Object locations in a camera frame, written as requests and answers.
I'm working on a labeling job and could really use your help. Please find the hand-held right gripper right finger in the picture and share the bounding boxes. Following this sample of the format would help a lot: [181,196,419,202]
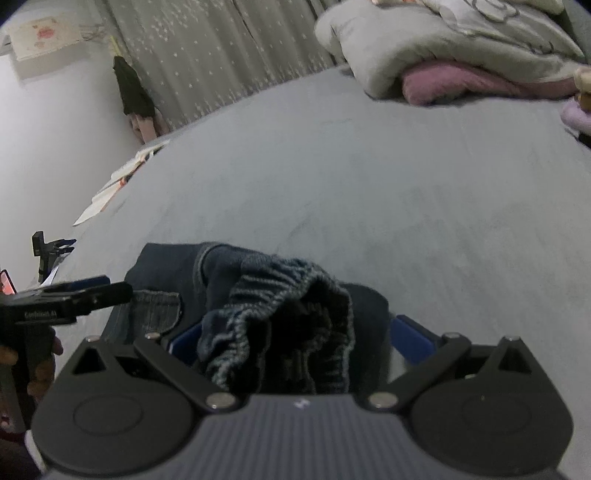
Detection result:
[365,315,543,411]

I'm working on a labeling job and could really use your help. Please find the dark hanging garment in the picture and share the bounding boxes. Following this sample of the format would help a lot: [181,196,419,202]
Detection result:
[113,55,156,120]

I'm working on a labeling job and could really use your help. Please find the small beige doll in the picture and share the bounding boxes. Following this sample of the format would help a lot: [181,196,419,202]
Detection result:
[574,66,591,112]

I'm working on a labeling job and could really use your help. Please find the grey folded duvet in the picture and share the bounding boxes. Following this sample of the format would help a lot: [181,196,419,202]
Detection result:
[314,0,587,100]

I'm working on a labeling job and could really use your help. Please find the person's left hand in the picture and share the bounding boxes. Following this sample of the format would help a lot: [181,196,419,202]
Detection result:
[28,337,64,403]

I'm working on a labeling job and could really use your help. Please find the open book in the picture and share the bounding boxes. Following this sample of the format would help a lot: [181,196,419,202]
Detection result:
[73,140,171,227]

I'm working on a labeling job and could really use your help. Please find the pink blanket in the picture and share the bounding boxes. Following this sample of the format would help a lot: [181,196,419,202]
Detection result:
[401,62,583,107]

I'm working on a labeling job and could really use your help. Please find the small purple cloth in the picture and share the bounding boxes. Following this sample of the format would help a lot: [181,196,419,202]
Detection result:
[560,98,591,137]

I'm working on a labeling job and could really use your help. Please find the small black tripod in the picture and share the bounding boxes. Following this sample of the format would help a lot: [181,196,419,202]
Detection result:
[31,231,77,283]

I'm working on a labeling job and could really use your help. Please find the grey star print curtain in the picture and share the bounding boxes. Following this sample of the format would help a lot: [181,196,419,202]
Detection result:
[95,0,352,134]

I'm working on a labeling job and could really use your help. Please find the dark blue denim jeans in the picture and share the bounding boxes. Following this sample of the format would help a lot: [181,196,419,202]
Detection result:
[105,241,392,397]

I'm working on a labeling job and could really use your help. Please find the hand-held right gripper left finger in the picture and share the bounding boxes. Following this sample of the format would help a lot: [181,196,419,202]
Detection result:
[62,323,241,413]

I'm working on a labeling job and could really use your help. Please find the dark grey headboard cushion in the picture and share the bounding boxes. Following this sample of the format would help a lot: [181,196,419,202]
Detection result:
[561,0,591,65]

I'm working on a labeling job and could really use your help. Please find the pink hanging garment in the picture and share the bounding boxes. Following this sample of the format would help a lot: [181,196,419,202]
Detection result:
[129,111,169,141]

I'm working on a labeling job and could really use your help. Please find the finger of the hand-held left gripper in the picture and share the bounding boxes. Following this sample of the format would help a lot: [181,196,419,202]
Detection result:
[44,275,110,292]
[69,282,134,317]

